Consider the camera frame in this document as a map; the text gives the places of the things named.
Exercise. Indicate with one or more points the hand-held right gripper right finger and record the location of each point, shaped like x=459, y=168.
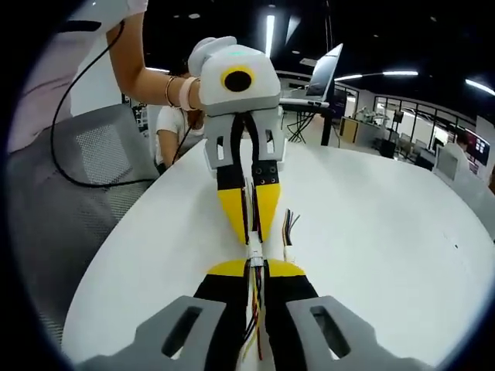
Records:
x=294, y=290

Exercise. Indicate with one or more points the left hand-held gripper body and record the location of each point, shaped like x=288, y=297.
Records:
x=239, y=96

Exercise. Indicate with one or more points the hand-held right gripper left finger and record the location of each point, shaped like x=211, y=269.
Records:
x=216, y=290

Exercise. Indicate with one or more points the pink wristband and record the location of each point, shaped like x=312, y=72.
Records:
x=189, y=92

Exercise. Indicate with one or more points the long ceiling light strip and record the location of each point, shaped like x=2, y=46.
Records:
x=386, y=74
x=481, y=87
x=270, y=36

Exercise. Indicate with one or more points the gold bangle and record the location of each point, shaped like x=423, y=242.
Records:
x=169, y=90

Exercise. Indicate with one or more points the black-legged side table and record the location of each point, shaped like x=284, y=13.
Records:
x=309, y=116

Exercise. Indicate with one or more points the open laptop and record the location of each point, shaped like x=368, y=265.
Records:
x=323, y=77

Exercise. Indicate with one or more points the wooden cabinet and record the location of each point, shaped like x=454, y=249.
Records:
x=348, y=129

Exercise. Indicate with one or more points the grey mesh chair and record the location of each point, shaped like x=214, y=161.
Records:
x=58, y=232

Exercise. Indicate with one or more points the red screen monitor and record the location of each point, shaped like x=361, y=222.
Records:
x=477, y=148

